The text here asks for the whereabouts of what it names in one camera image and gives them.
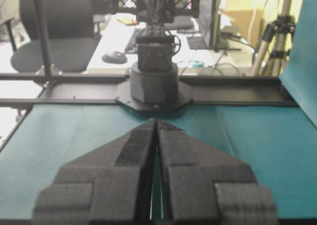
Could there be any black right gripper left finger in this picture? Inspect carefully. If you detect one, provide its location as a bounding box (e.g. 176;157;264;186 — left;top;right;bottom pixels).
33;118;156;225

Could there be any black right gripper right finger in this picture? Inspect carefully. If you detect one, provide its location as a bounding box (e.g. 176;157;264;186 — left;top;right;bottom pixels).
157;120;278;225

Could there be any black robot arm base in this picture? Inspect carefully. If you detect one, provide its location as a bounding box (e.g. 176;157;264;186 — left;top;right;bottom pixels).
116;0;202;112

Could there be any black computer mouse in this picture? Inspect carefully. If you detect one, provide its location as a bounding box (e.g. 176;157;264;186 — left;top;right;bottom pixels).
102;51;128;64

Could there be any monitor stand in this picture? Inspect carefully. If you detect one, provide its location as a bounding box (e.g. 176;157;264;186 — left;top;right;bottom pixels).
208;0;231;52

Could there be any teal backdrop sheet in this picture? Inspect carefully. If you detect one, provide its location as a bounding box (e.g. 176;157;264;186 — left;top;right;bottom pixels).
279;0;317;125

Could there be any black office chair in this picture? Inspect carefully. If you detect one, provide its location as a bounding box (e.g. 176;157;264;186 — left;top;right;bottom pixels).
10;0;98;73

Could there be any black plastic crate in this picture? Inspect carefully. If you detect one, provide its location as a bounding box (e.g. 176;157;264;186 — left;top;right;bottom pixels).
110;0;200;23

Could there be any black aluminium mounting rail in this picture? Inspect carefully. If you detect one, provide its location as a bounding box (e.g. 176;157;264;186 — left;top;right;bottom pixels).
0;73;298;112

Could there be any black vertical frame post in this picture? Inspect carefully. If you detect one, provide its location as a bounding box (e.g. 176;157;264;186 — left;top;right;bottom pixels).
34;0;54;87

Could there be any camera tripod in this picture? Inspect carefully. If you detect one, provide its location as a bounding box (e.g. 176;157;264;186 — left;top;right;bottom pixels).
249;0;296;77

